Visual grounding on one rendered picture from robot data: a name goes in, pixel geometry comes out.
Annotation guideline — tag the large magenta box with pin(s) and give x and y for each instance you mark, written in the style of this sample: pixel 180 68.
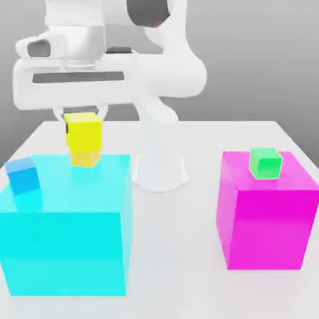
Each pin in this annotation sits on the large magenta box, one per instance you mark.
pixel 269 224

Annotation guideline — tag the small yellow cube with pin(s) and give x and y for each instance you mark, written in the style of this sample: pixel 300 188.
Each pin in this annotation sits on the small yellow cube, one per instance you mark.
pixel 83 132

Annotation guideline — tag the small green cube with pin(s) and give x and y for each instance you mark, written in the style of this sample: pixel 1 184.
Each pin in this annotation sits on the small green cube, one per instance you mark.
pixel 265 164

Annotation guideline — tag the large cyan box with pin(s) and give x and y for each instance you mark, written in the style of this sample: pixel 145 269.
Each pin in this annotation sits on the large cyan box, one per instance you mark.
pixel 62 249

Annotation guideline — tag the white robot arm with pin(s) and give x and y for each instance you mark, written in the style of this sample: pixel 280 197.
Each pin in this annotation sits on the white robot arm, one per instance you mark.
pixel 159 149

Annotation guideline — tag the small blue cube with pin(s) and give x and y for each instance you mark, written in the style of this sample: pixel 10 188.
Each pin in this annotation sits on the small blue cube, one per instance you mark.
pixel 23 178

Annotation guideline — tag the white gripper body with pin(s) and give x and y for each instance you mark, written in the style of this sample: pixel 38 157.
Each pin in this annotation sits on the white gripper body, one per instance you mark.
pixel 74 94

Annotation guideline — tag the small orange cube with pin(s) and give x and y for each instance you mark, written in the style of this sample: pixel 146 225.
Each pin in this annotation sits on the small orange cube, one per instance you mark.
pixel 83 159

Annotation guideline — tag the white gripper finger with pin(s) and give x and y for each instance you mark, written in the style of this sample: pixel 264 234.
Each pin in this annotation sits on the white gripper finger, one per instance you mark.
pixel 102 112
pixel 58 114

